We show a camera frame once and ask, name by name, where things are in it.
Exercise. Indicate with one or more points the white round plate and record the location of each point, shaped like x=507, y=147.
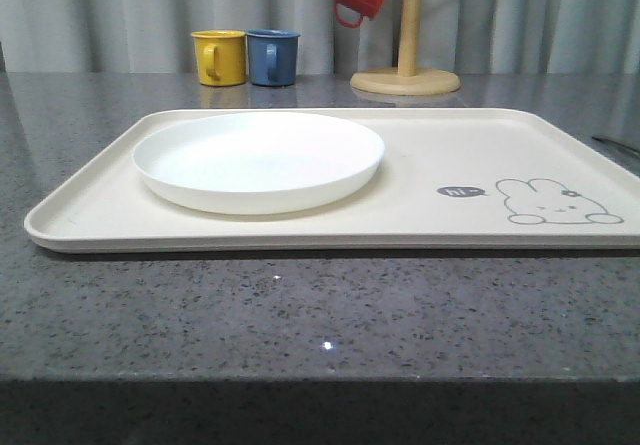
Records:
x=256, y=163

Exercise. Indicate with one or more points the silver metal fork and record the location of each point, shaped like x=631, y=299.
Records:
x=628, y=147

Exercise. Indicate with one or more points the cream rabbit serving tray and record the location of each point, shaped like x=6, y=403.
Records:
x=451, y=178

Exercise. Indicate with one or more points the wooden mug tree stand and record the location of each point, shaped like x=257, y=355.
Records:
x=407, y=78

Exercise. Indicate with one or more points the blue enamel mug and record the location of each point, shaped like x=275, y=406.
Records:
x=272, y=57

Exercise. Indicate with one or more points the yellow enamel mug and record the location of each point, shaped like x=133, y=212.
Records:
x=220, y=57

